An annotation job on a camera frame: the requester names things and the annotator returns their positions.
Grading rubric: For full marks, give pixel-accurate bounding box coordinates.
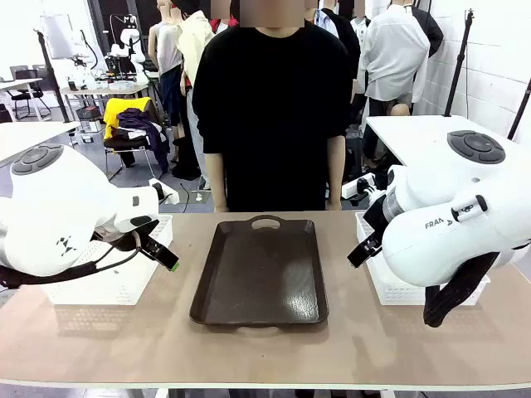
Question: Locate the yellow garment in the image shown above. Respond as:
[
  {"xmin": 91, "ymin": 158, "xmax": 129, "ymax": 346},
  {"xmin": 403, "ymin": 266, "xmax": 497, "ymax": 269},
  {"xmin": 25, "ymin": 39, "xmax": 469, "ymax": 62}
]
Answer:
[{"xmin": 102, "ymin": 97, "xmax": 153, "ymax": 141}]

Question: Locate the black crate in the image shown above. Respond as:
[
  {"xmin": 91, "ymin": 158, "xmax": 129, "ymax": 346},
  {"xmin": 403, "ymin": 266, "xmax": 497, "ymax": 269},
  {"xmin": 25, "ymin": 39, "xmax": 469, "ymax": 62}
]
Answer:
[{"xmin": 76, "ymin": 104, "xmax": 103, "ymax": 122}]

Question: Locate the white board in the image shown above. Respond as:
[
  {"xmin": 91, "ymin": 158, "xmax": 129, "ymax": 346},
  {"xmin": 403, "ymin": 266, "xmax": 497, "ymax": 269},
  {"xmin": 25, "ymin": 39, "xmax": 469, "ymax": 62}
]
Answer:
[{"xmin": 40, "ymin": 13, "xmax": 76, "ymax": 60}]

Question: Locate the dark brown plastic tray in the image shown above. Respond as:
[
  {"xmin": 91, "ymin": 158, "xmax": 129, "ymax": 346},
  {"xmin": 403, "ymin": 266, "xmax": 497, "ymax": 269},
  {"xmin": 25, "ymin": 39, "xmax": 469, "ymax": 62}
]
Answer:
[{"xmin": 189, "ymin": 214, "xmax": 329, "ymax": 327}]

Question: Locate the white power strip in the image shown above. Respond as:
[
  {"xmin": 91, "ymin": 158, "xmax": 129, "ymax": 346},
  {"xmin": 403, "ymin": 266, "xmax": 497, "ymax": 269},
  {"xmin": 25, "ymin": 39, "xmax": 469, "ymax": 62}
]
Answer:
[
  {"xmin": 342, "ymin": 172, "xmax": 387, "ymax": 205},
  {"xmin": 148, "ymin": 177, "xmax": 180, "ymax": 205}
]

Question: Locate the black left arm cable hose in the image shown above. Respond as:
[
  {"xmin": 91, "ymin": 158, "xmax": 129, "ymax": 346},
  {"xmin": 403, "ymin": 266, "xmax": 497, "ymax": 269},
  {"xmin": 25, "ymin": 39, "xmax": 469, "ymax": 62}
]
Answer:
[{"xmin": 0, "ymin": 231, "xmax": 142, "ymax": 291}]

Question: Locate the mannequin with white tank top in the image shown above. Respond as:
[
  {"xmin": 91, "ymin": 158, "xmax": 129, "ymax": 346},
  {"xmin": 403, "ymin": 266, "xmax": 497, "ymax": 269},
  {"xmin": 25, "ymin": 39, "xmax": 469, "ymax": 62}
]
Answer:
[{"xmin": 148, "ymin": 0, "xmax": 184, "ymax": 140}]

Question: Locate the person's black sweater torso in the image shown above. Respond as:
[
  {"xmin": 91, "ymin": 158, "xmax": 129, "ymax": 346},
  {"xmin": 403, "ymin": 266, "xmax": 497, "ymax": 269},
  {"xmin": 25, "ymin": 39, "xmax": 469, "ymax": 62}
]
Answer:
[{"xmin": 192, "ymin": 20, "xmax": 353, "ymax": 213}]

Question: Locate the mannequin with black jacket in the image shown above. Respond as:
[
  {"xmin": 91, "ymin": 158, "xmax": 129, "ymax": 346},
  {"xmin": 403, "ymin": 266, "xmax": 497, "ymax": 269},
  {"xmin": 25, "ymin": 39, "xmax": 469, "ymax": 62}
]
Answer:
[{"xmin": 317, "ymin": 7, "xmax": 363, "ymax": 104}]

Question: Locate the black office chair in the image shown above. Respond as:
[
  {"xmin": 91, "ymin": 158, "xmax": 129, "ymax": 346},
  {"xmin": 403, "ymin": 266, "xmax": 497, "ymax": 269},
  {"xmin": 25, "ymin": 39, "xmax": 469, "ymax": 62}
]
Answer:
[{"xmin": 7, "ymin": 65, "xmax": 51, "ymax": 121}]

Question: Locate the mannequin with white shirt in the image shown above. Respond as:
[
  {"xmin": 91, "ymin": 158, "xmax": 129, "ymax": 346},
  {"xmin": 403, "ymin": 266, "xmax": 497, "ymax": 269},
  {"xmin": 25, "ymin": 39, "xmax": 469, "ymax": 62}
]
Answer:
[{"xmin": 357, "ymin": 0, "xmax": 431, "ymax": 118}]

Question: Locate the white black background robot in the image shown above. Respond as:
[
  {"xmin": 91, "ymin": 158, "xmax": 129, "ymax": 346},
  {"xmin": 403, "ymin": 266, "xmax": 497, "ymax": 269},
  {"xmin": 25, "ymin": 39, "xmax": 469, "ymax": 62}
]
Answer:
[{"xmin": 109, "ymin": 13, "xmax": 147, "ymax": 76}]

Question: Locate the white perforated plastic basket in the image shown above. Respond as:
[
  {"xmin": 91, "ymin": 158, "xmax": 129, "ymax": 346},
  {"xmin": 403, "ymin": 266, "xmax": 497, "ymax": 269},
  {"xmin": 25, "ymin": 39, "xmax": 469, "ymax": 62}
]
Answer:
[
  {"xmin": 355, "ymin": 211, "xmax": 491, "ymax": 307},
  {"xmin": 41, "ymin": 214, "xmax": 173, "ymax": 306}
]

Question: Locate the mannequin with cream jacket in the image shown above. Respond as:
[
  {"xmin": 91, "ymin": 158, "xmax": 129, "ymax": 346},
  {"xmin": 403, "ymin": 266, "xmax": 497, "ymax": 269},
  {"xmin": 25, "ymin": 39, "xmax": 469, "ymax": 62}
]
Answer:
[{"xmin": 175, "ymin": 0, "xmax": 217, "ymax": 192}]

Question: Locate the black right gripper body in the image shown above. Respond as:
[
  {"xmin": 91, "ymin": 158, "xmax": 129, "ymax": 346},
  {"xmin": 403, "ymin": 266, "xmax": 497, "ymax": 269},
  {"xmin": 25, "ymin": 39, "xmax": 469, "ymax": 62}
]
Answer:
[{"xmin": 362, "ymin": 193, "xmax": 395, "ymax": 241}]

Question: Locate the cluttered background desk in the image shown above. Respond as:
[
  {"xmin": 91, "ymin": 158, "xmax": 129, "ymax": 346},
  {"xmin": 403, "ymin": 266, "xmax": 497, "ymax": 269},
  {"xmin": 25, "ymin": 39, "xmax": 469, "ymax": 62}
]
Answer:
[{"xmin": 60, "ymin": 79, "xmax": 151, "ymax": 109}]

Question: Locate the person's right forearm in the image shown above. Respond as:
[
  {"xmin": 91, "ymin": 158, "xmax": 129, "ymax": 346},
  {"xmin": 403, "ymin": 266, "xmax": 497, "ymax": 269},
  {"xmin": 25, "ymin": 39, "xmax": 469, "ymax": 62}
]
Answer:
[{"xmin": 205, "ymin": 152, "xmax": 229, "ymax": 213}]

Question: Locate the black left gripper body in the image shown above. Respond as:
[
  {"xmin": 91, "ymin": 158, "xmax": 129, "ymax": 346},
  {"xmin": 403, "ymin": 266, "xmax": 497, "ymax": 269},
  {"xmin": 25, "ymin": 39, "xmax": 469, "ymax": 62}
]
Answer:
[{"xmin": 95, "ymin": 230, "xmax": 163, "ymax": 255}]

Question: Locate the dark purple garment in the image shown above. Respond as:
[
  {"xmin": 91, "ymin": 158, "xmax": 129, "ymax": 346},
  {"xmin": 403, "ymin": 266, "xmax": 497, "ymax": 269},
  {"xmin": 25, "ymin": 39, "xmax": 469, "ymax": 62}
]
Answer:
[{"xmin": 117, "ymin": 107, "xmax": 170, "ymax": 167}]

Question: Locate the person's left forearm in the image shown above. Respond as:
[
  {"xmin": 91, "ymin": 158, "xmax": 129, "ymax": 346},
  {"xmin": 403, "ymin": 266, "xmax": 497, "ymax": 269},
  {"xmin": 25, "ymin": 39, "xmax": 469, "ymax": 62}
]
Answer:
[{"xmin": 325, "ymin": 135, "xmax": 347, "ymax": 211}]

